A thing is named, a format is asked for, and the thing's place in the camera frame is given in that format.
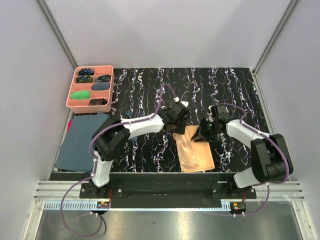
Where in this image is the blue patterned roll top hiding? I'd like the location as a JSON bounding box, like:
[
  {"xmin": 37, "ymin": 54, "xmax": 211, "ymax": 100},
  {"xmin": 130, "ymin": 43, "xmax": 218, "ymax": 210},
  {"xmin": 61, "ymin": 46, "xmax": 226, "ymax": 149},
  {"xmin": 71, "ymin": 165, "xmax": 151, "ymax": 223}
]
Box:
[{"xmin": 77, "ymin": 68, "xmax": 94, "ymax": 76}]

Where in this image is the blue patterned roll right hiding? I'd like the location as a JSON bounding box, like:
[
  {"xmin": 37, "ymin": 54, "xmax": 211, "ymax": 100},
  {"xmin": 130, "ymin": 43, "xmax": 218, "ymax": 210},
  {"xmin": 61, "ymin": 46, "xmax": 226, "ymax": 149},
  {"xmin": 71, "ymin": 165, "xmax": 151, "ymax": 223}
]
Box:
[{"xmin": 96, "ymin": 74, "xmax": 111, "ymax": 83}]

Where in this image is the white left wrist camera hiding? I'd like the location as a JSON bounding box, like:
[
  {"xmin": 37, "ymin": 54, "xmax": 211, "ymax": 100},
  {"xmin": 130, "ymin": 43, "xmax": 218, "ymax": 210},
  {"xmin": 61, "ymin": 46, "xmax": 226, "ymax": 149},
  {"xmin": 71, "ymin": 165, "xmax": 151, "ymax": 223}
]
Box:
[{"xmin": 173, "ymin": 97, "xmax": 189, "ymax": 108}]

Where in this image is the blue grey folded napkin stack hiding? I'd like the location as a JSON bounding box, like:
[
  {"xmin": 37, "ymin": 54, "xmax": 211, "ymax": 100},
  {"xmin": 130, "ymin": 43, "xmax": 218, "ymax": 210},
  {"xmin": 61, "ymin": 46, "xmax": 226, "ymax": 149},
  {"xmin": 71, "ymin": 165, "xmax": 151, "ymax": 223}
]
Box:
[{"xmin": 55, "ymin": 113, "xmax": 109, "ymax": 173}]

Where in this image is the peach cloth napkin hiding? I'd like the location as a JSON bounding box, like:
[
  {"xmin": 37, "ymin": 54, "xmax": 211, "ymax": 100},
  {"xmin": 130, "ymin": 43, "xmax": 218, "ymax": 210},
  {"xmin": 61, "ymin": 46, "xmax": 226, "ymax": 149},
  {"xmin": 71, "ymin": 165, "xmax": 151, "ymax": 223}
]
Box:
[{"xmin": 173, "ymin": 125, "xmax": 215, "ymax": 173}]

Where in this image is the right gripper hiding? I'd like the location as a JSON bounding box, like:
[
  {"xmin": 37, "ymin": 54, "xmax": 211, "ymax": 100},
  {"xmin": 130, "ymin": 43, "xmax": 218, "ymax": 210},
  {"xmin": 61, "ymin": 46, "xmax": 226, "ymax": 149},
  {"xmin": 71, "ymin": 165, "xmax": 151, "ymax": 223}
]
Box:
[{"xmin": 191, "ymin": 117, "xmax": 219, "ymax": 143}]

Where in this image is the dark patterned cloth roll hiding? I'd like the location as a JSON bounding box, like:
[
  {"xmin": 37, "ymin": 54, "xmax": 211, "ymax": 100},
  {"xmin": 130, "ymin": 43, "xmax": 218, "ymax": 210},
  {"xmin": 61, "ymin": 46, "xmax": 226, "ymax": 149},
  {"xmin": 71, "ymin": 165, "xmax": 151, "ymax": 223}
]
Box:
[{"xmin": 89, "ymin": 98, "xmax": 108, "ymax": 106}]

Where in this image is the aluminium frame rail front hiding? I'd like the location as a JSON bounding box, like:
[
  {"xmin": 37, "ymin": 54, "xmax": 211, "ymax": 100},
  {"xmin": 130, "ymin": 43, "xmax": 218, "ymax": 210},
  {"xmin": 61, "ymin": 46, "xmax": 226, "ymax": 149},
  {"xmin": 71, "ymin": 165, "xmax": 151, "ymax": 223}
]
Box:
[{"xmin": 34, "ymin": 181, "xmax": 305, "ymax": 212}]

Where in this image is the grey folded cloth in tray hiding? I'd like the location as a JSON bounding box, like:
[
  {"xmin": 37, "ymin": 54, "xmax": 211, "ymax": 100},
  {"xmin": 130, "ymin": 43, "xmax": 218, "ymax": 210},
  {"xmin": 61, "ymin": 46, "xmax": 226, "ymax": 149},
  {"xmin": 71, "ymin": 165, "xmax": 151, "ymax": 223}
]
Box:
[{"xmin": 91, "ymin": 82, "xmax": 110, "ymax": 91}]

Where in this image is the aluminium post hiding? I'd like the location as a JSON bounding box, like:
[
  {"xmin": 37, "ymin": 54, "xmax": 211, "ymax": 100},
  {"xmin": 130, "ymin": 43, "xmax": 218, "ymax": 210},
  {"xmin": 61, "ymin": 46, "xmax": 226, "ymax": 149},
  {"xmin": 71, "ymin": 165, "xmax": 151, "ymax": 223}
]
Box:
[
  {"xmin": 35, "ymin": 0, "xmax": 79, "ymax": 69},
  {"xmin": 252, "ymin": 0, "xmax": 300, "ymax": 74}
]

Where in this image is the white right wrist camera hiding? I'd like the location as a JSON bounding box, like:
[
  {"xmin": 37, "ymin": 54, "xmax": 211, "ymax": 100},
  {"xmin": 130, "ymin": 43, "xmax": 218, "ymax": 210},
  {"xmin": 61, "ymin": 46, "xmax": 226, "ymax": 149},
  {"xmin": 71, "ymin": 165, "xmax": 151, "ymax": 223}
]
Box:
[{"xmin": 206, "ymin": 109, "xmax": 215, "ymax": 123}]

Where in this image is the blue plastic fork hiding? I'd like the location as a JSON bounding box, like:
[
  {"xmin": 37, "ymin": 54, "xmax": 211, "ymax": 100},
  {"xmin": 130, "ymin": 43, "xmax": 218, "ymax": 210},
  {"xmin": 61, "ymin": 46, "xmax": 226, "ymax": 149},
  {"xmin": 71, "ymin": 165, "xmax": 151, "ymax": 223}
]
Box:
[{"xmin": 125, "ymin": 110, "xmax": 132, "ymax": 119}]

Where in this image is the green rolled cloth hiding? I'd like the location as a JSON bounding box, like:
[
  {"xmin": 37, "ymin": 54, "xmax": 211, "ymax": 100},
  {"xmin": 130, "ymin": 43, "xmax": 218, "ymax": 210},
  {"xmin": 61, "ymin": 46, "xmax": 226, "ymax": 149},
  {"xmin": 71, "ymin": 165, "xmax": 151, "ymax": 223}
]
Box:
[{"xmin": 69, "ymin": 90, "xmax": 91, "ymax": 100}]

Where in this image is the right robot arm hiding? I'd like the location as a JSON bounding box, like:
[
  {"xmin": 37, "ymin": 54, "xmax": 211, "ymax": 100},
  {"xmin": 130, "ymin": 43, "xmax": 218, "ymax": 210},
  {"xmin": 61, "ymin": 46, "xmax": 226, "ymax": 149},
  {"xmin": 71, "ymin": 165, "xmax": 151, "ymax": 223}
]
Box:
[{"xmin": 191, "ymin": 103, "xmax": 293, "ymax": 199}]

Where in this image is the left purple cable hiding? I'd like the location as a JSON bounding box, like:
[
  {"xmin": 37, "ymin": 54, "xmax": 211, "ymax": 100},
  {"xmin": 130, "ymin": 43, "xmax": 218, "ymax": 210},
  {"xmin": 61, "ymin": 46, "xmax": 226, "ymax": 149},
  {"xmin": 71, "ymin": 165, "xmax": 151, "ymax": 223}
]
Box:
[{"xmin": 59, "ymin": 84, "xmax": 180, "ymax": 237}]

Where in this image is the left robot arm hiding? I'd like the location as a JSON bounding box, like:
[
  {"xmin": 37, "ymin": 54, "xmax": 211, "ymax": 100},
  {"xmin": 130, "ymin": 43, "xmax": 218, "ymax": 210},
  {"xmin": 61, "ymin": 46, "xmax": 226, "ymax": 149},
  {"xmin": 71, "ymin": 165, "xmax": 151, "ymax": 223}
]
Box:
[{"xmin": 89, "ymin": 101, "xmax": 190, "ymax": 198}]

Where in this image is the black marble pattern mat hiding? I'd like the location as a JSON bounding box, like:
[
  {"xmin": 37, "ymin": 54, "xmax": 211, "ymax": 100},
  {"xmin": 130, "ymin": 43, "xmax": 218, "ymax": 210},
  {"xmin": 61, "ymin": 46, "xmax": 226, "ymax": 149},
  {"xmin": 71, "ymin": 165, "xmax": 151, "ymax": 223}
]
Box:
[{"xmin": 111, "ymin": 67, "xmax": 270, "ymax": 173}]

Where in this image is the right rear aluminium post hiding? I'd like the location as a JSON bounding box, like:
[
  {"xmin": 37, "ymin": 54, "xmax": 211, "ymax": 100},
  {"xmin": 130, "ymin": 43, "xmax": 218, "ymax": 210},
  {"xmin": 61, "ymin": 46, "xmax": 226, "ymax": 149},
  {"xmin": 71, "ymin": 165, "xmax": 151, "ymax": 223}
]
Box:
[{"xmin": 252, "ymin": 0, "xmax": 300, "ymax": 74}]

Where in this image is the left rear aluminium post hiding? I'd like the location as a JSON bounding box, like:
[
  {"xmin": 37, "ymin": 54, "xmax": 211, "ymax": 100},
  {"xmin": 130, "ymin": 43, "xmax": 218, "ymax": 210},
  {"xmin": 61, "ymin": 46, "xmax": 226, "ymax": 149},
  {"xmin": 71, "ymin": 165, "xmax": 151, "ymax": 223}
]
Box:
[{"xmin": 35, "ymin": 0, "xmax": 79, "ymax": 69}]

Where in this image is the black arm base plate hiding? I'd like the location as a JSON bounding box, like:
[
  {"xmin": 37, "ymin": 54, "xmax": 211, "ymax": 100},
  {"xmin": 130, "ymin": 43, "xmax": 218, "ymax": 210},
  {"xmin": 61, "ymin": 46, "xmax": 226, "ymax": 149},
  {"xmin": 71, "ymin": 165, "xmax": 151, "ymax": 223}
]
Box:
[{"xmin": 79, "ymin": 172, "xmax": 257, "ymax": 200}]

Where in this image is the blue yellow patterned roll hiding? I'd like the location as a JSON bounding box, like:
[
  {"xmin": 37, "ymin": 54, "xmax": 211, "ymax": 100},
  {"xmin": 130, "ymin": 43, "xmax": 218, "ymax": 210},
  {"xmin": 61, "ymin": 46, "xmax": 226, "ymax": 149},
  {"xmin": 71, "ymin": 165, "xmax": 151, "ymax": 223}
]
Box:
[{"xmin": 75, "ymin": 75, "xmax": 93, "ymax": 84}]

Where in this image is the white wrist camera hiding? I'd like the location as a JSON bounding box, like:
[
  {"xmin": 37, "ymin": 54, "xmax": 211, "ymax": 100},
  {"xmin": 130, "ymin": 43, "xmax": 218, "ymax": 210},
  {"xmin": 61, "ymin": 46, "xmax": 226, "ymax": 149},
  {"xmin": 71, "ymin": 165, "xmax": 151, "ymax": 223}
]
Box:
[
  {"xmin": 206, "ymin": 109, "xmax": 215, "ymax": 123},
  {"xmin": 173, "ymin": 97, "xmax": 189, "ymax": 108}
]

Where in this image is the pink divided organizer tray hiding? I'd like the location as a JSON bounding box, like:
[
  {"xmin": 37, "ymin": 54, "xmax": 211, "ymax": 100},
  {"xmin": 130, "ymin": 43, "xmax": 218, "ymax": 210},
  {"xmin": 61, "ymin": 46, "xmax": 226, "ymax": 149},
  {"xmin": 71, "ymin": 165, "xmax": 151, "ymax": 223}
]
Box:
[{"xmin": 66, "ymin": 65, "xmax": 115, "ymax": 114}]

